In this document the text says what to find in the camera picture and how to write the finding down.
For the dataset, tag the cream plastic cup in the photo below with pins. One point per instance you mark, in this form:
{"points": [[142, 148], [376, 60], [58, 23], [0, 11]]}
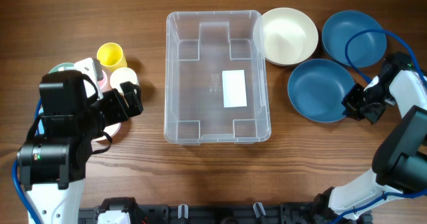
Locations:
{"points": [[122, 75]]}

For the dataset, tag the clear plastic storage container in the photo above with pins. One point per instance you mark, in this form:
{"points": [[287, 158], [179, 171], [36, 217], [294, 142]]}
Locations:
{"points": [[200, 45]]}

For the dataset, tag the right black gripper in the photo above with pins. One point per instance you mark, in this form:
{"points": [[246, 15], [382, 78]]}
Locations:
{"points": [[357, 101]]}

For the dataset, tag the light blue bowl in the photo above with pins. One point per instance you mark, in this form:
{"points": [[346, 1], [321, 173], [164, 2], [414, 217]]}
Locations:
{"points": [[40, 124]]}

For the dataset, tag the cream white bowl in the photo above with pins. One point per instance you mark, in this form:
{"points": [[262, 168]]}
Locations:
{"points": [[286, 36]]}

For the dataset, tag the mint green bowl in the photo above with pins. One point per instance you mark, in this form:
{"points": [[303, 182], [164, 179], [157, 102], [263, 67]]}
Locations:
{"points": [[63, 67]]}

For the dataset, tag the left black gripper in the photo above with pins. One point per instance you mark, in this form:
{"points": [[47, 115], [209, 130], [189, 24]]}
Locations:
{"points": [[121, 103]]}

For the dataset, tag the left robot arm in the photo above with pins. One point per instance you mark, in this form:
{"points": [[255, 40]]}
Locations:
{"points": [[49, 170]]}

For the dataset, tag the pink plastic cup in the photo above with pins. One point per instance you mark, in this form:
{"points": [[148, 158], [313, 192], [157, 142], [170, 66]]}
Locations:
{"points": [[103, 82]]}

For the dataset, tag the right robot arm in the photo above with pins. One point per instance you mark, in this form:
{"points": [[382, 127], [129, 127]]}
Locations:
{"points": [[398, 168]]}

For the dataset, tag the white label in container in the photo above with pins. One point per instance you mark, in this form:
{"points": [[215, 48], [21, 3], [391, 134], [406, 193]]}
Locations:
{"points": [[234, 88]]}

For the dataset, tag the pink bowl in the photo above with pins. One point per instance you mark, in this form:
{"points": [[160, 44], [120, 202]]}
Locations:
{"points": [[110, 130]]}

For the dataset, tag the dark blue bowl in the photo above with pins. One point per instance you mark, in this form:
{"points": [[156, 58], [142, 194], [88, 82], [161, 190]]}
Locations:
{"points": [[364, 50], [316, 89]]}

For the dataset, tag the yellow plastic cup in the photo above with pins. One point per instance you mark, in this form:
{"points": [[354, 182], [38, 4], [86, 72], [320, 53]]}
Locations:
{"points": [[111, 56]]}

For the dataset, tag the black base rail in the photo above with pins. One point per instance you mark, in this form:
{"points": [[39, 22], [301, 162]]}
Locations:
{"points": [[284, 213]]}

